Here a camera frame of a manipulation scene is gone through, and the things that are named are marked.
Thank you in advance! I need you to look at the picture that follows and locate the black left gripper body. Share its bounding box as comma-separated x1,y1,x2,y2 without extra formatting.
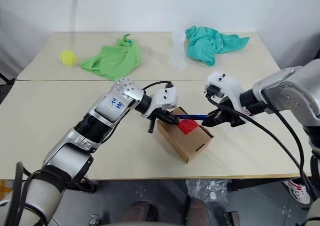
147,108,176,134

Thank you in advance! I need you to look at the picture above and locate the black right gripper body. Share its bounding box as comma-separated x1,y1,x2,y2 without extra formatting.
215,98,248,128

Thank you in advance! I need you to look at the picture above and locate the blue pen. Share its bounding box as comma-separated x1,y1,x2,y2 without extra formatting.
176,112,210,121

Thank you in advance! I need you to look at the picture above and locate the brown cardboard box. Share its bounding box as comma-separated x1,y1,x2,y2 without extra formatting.
156,106,215,165

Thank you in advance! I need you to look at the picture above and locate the red tape patch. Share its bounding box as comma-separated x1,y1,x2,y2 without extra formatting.
177,119,200,135

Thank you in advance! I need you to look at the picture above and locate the yellow box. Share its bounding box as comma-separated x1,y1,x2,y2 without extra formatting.
0,179,12,207

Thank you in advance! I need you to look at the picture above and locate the translucent plastic cup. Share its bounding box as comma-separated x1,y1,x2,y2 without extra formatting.
168,30,188,70

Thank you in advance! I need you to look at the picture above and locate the clear plastic bag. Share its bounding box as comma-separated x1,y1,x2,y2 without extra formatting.
185,178,230,203

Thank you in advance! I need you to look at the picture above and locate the teal cloth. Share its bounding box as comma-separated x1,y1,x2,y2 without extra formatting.
184,25,251,67

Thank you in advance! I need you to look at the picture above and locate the light green cloth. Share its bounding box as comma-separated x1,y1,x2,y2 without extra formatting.
80,33,142,82

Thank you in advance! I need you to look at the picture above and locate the brown rounded shape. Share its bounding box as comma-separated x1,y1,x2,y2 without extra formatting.
187,196,212,222
127,201,159,222

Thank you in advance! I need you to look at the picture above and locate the white red sneaker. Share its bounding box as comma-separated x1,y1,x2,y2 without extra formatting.
283,179,311,204

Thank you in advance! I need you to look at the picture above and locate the yellow tennis ball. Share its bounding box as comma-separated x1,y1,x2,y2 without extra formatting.
59,50,78,66

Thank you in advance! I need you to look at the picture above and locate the black stand leg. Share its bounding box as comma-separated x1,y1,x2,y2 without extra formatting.
0,71,16,85

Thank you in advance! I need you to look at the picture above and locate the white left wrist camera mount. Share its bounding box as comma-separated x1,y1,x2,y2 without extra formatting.
145,86,179,118

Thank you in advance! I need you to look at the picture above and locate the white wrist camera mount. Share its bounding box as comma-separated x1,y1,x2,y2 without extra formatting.
145,86,179,118
204,71,248,112

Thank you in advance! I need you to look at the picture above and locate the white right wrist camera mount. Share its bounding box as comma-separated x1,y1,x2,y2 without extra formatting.
204,71,248,112

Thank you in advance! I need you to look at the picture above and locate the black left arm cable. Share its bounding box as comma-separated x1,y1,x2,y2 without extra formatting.
141,80,175,90

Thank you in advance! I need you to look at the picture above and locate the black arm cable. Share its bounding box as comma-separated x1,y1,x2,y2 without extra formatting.
271,107,306,178
141,80,175,90
208,95,312,195

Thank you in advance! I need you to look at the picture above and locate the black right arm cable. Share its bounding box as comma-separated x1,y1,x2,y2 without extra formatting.
208,95,312,195
271,107,306,178

